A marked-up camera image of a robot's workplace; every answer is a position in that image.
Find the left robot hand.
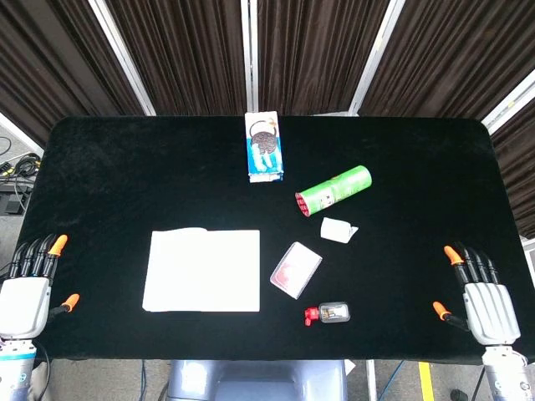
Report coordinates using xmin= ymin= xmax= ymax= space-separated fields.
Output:
xmin=0 ymin=233 xmax=81 ymax=342

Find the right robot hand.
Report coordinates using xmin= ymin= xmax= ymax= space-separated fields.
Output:
xmin=432 ymin=239 xmax=522 ymax=346

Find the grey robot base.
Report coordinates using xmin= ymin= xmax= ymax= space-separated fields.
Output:
xmin=166 ymin=358 xmax=349 ymax=401

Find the small bottle with red cap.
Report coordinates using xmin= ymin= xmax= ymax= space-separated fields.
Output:
xmin=303 ymin=301 xmax=351 ymax=328

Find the small white paper box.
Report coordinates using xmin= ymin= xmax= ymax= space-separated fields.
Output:
xmin=319 ymin=216 xmax=359 ymax=244

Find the green cylindrical can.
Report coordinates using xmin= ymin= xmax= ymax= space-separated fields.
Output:
xmin=294 ymin=165 xmax=374 ymax=219

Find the clear plastic card case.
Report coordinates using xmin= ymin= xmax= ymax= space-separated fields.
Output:
xmin=269 ymin=241 xmax=324 ymax=301

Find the black table cloth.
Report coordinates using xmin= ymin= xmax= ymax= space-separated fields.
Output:
xmin=16 ymin=114 xmax=535 ymax=365

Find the blue cookie box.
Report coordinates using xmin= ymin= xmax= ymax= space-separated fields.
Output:
xmin=243 ymin=110 xmax=284 ymax=185

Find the dark brown curtain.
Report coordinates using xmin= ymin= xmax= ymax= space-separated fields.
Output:
xmin=0 ymin=0 xmax=535 ymax=239

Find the black cable bundle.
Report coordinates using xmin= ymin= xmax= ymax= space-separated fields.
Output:
xmin=0 ymin=135 xmax=43 ymax=214

